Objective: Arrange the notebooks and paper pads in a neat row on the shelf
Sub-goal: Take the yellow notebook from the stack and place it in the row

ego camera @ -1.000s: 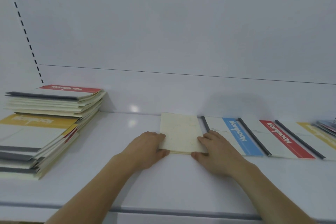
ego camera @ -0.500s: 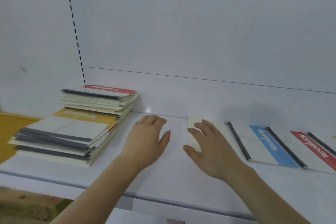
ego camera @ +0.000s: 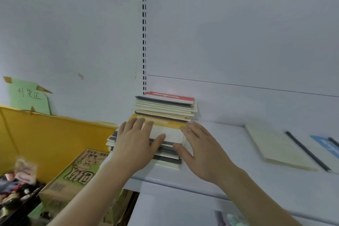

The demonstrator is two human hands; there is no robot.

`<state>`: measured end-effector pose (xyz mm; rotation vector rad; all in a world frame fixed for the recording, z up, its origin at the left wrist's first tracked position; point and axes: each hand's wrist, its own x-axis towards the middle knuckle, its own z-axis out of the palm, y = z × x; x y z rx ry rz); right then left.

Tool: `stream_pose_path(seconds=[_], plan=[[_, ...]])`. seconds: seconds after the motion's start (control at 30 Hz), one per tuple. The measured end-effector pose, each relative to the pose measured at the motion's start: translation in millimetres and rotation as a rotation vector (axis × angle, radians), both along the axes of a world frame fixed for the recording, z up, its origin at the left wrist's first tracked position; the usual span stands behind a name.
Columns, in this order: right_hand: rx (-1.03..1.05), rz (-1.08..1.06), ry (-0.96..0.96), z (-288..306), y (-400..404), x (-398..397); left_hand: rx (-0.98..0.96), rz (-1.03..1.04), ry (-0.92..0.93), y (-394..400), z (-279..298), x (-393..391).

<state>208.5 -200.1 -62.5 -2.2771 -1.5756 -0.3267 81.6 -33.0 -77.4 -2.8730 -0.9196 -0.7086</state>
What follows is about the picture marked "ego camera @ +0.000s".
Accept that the person's left hand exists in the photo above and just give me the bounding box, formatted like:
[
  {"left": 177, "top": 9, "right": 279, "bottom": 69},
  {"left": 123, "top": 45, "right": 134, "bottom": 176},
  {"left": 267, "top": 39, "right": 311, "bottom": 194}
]
[{"left": 108, "top": 117, "right": 166, "bottom": 173}]

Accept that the person's right hand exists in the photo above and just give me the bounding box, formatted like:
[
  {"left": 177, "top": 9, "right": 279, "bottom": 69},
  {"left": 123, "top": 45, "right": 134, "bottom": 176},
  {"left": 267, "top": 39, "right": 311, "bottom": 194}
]
[{"left": 172, "top": 122, "right": 247, "bottom": 188}]

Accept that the yellow-striped white notebook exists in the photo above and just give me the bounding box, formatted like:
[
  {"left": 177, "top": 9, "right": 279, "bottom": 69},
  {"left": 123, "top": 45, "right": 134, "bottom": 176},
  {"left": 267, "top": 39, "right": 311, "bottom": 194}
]
[{"left": 127, "top": 113, "right": 190, "bottom": 145}]

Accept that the stack of notebooks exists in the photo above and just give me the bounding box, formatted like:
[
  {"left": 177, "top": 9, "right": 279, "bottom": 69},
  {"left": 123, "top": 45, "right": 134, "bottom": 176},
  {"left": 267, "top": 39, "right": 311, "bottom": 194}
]
[{"left": 106, "top": 90, "right": 198, "bottom": 171}]

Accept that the plain cream notebook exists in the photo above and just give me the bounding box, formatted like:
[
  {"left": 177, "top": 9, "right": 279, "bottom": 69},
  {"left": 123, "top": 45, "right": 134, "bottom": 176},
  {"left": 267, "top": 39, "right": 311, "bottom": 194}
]
[{"left": 245, "top": 124, "right": 318, "bottom": 172}]

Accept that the blue-striped white notebook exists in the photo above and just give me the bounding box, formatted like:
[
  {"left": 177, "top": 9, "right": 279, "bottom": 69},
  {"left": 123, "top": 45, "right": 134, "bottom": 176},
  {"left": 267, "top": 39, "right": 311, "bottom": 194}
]
[{"left": 285, "top": 131, "right": 339, "bottom": 175}]

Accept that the person's left forearm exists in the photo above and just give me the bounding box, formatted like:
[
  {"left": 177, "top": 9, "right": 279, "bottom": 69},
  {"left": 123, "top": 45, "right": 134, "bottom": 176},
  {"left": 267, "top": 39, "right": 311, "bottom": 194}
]
[{"left": 47, "top": 155, "right": 136, "bottom": 226}]

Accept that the person's right forearm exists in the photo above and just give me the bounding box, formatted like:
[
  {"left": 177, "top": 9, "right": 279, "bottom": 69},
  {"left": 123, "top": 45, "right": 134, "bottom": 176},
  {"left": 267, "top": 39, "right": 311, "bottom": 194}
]
[{"left": 220, "top": 170, "right": 302, "bottom": 226}]

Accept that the green printed cardboard box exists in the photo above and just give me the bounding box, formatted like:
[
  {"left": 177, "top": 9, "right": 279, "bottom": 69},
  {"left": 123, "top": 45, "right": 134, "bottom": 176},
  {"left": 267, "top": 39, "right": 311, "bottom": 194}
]
[{"left": 38, "top": 149, "right": 133, "bottom": 226}]

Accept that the heap of small packets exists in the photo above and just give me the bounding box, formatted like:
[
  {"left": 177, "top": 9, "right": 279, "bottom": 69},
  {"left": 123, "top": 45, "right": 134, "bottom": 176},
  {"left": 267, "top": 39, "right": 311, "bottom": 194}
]
[{"left": 214, "top": 210, "right": 251, "bottom": 226}]

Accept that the white slotted shelf upright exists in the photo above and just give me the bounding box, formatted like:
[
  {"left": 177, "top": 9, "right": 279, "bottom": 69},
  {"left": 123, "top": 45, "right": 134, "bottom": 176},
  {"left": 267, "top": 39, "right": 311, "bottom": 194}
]
[{"left": 142, "top": 0, "right": 148, "bottom": 95}]

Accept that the green paper sign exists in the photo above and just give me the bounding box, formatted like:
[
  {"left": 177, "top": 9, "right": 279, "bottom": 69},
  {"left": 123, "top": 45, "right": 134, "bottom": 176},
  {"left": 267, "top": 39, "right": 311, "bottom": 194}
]
[{"left": 3, "top": 76, "right": 53, "bottom": 116}]

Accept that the white shelf back panel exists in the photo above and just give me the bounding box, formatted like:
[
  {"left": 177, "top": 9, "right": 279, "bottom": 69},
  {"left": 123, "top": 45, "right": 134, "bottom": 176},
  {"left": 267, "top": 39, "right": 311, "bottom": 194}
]
[{"left": 143, "top": 0, "right": 339, "bottom": 139}]

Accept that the black basket of items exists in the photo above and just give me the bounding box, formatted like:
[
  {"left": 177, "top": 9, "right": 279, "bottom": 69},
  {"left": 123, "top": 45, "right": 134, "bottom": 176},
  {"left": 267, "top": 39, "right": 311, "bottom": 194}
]
[{"left": 0, "top": 155, "right": 46, "bottom": 226}]

